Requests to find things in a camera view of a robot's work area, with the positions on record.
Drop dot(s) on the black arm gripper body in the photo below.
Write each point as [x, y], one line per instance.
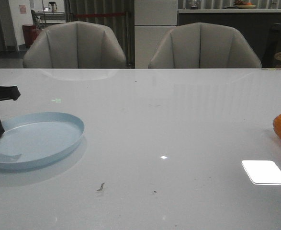
[9, 93]

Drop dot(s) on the light blue round plate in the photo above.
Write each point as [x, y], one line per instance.
[35, 140]

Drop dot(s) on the red bin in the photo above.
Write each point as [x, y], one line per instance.
[29, 33]

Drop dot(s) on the background metal table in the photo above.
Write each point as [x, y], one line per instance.
[47, 12]

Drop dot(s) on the left beige upholstered chair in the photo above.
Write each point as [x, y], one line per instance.
[75, 45]

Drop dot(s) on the beige upholstered chair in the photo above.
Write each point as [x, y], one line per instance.
[204, 46]
[75, 45]

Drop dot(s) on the red barrier belt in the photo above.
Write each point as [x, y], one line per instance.
[98, 15]

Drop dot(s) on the white cabinet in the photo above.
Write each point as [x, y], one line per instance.
[153, 18]

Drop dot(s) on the right beige upholstered chair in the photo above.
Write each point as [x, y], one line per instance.
[204, 46]

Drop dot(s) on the fruit bowl on counter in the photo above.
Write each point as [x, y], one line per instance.
[241, 4]

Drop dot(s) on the dark counter with white top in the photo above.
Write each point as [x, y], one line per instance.
[254, 24]

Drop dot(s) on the dark chair at right edge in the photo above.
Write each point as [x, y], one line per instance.
[273, 46]

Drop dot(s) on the pink wall notice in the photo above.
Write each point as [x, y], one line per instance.
[22, 9]

